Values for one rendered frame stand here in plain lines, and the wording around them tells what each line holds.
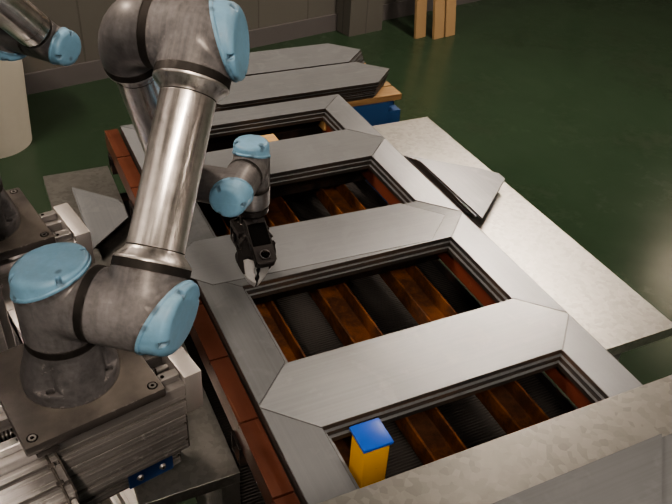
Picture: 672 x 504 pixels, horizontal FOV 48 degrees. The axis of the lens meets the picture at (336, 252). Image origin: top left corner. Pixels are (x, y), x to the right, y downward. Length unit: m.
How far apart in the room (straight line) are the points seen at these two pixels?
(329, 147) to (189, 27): 1.20
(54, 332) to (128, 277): 0.14
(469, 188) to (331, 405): 1.01
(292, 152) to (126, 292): 1.25
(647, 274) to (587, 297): 1.54
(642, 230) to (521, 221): 1.64
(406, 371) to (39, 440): 0.72
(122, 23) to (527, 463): 0.88
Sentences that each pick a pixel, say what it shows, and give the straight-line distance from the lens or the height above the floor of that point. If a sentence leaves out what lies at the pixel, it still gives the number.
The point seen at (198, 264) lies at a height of 0.85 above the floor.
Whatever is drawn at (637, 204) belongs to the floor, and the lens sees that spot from 4.04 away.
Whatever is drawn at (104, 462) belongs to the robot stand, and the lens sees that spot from 1.38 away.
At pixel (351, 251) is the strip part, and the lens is 1.85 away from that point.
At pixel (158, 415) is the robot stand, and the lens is 1.36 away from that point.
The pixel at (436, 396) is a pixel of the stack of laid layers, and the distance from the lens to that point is 1.53.
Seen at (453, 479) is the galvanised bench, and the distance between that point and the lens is 1.14.
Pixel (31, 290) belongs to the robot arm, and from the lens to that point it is 1.13.
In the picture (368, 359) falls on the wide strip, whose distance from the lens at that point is 1.57.
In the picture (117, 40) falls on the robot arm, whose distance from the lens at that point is 1.21.
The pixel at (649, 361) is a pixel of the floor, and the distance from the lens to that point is 3.09.
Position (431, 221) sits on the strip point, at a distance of 2.00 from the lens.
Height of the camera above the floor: 1.94
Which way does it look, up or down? 36 degrees down
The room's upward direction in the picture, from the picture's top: 4 degrees clockwise
